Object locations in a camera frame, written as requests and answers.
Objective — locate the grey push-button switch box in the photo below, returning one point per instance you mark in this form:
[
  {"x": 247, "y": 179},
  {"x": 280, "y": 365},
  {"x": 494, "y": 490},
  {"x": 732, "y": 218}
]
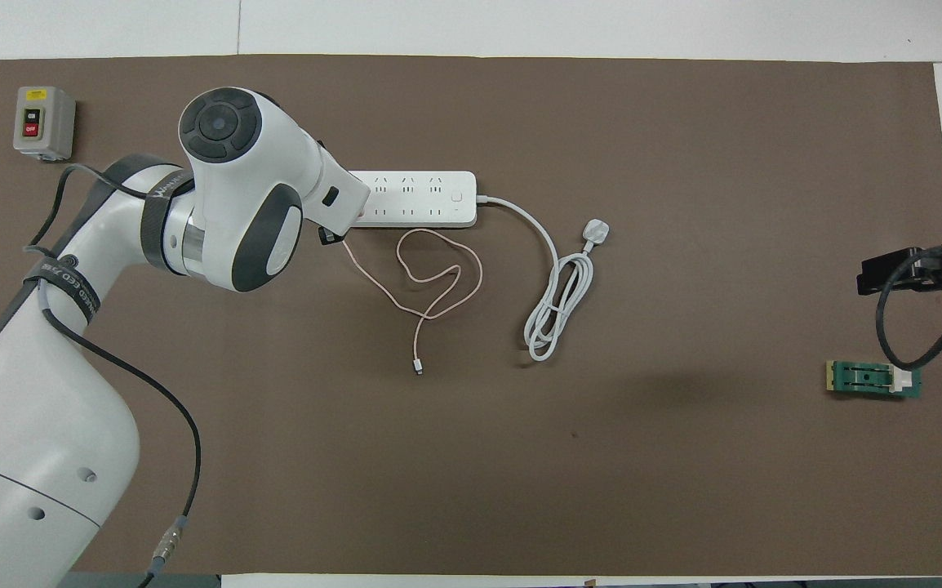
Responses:
[{"x": 42, "y": 122}]

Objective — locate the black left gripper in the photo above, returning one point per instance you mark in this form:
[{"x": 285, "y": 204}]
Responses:
[{"x": 332, "y": 235}]

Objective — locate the white power strip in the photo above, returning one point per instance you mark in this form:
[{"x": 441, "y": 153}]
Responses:
[{"x": 430, "y": 200}]

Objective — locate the green circuit board module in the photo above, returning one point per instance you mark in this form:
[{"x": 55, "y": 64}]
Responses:
[{"x": 871, "y": 378}]

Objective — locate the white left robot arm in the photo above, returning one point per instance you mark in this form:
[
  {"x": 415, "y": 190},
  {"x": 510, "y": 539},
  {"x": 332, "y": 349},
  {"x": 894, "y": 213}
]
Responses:
[{"x": 234, "y": 188}]

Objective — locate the brown table mat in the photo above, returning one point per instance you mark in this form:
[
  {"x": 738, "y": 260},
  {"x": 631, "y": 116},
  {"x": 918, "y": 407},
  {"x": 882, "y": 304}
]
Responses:
[{"x": 438, "y": 474}]

